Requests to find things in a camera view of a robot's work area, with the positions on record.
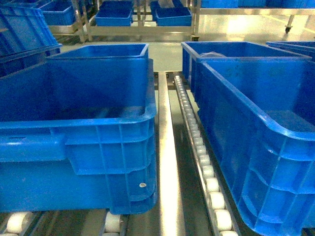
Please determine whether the white roller track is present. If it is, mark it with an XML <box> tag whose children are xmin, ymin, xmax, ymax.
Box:
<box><xmin>174</xmin><ymin>75</ymin><xmax>241</xmax><ymax>236</ymax></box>

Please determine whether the right near blue bin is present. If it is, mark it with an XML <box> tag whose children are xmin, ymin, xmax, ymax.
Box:
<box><xmin>182</xmin><ymin>42</ymin><xmax>315</xmax><ymax>236</ymax></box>

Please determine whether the blue plastic bin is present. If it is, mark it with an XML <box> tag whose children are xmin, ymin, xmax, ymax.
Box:
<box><xmin>95</xmin><ymin>0</ymin><xmax>133</xmax><ymax>27</ymax></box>
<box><xmin>150</xmin><ymin>0</ymin><xmax>192</xmax><ymax>27</ymax></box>

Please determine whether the left near blue bin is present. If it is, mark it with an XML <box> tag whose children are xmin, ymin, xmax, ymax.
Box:
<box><xmin>0</xmin><ymin>44</ymin><xmax>157</xmax><ymax>214</ymax></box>

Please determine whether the stainless steel shelf rack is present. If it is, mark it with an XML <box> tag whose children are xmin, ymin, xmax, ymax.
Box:
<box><xmin>49</xmin><ymin>0</ymin><xmax>315</xmax><ymax>43</ymax></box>

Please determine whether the steel divider rail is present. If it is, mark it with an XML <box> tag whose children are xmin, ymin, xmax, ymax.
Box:
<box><xmin>157</xmin><ymin>71</ymin><xmax>186</xmax><ymax>236</ymax></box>

